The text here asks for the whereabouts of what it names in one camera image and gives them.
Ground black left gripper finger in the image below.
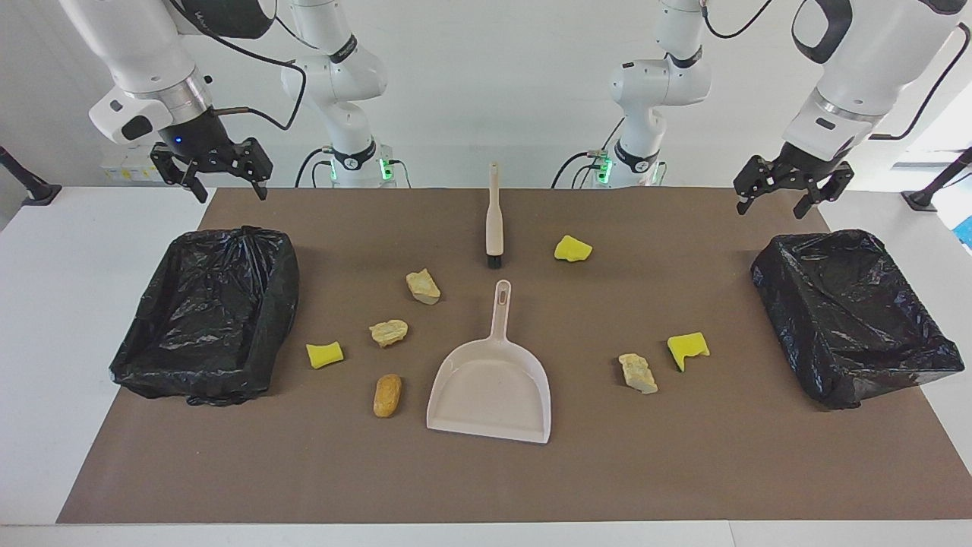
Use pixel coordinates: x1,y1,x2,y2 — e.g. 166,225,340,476
733,154,784,217
794,165,856,220

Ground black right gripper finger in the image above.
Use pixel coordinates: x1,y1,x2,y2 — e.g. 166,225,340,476
227,137,273,201
150,142,210,205

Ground yellow green sponge piece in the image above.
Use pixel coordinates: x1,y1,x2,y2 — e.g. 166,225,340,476
667,331,712,373

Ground pale yellow lump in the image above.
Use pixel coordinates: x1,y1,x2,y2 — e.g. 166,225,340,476
368,319,409,349

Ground beige orange rock chunk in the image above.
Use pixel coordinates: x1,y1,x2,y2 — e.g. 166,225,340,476
617,353,659,395

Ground beige hand brush black bristles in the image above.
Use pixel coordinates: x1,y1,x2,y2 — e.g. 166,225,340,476
484,161,505,269

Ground brown oval bread roll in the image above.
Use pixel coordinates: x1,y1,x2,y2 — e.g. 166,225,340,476
372,373,403,419

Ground beige plastic dustpan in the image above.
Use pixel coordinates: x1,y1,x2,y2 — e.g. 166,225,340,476
425,280,553,444

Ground bin lined with black bag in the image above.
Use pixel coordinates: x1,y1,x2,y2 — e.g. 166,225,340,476
750,229,965,411
109,225,301,407

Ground white boxes with yellow labels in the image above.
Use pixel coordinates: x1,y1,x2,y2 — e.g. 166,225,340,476
100,144,164,184

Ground brown table mat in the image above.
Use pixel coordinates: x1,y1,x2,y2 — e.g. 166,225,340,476
57,188,972,525

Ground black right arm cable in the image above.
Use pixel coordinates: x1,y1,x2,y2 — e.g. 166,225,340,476
166,0,308,131

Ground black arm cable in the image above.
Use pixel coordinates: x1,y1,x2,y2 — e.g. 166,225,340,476
166,0,308,131
700,0,972,142

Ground black base cable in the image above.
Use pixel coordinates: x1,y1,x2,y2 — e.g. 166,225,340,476
552,150,608,188
295,147,335,188

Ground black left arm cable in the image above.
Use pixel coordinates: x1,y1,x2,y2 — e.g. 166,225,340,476
700,0,972,142

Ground black camera stand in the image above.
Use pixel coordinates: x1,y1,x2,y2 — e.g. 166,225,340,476
0,144,63,207
901,147,972,213

